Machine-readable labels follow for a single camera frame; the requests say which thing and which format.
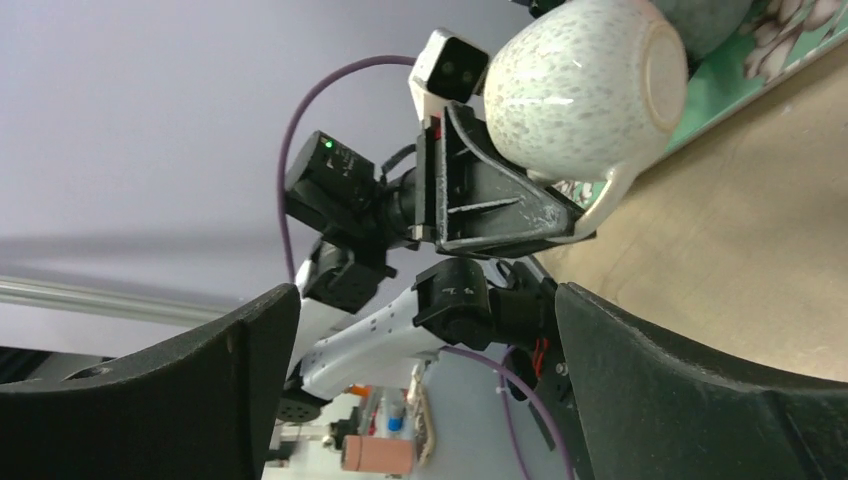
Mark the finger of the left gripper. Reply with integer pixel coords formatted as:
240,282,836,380
443,102,585,222
433,221,577,259

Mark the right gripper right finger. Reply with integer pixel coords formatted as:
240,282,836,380
555,283,847,479

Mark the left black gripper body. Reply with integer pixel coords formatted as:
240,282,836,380
380,115,463,255

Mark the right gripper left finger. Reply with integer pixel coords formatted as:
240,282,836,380
1,285,300,479

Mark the white-grey mug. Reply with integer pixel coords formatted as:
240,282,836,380
483,1,688,241

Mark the grey-blue mug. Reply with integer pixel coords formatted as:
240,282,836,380
652,0,753,60

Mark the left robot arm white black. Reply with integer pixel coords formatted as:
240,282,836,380
278,102,585,423

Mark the green floral tray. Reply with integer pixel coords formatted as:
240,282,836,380
549,0,848,200

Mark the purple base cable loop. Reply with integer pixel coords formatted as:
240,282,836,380
440,344,578,480

